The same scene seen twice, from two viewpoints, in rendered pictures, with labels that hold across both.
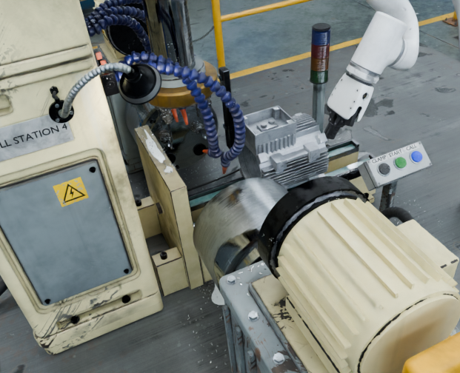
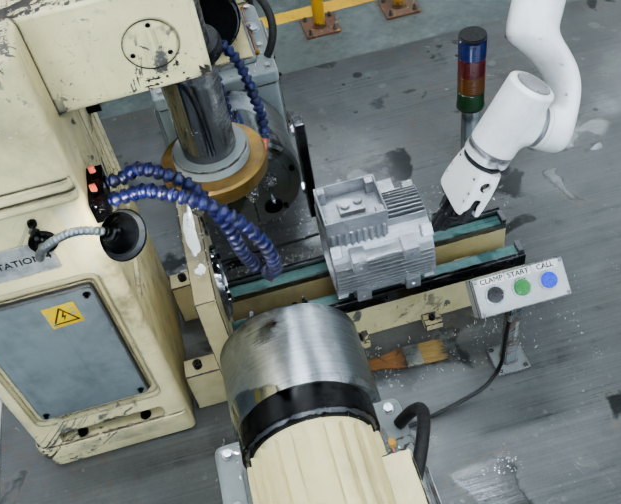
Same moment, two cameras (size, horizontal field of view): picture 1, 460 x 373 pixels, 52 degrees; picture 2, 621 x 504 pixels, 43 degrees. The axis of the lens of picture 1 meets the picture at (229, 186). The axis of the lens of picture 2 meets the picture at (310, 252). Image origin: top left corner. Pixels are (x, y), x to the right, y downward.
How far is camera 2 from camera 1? 0.51 m
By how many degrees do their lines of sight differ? 15
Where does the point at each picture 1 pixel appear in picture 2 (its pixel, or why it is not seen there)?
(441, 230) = (594, 368)
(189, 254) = not seen: hidden behind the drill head
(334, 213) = (306, 438)
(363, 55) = (484, 133)
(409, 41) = (559, 116)
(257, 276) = not seen: hidden behind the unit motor
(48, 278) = (45, 394)
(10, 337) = (15, 432)
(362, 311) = not seen: outside the picture
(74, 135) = (61, 262)
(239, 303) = (228, 486)
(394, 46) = (529, 128)
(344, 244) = (300, 483)
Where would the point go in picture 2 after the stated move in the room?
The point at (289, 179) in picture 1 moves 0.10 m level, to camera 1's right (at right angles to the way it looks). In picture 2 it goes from (375, 279) to (427, 280)
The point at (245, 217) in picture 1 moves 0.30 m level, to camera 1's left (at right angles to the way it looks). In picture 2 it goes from (269, 365) to (92, 358)
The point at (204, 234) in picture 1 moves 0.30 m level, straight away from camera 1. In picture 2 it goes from (227, 370) to (243, 235)
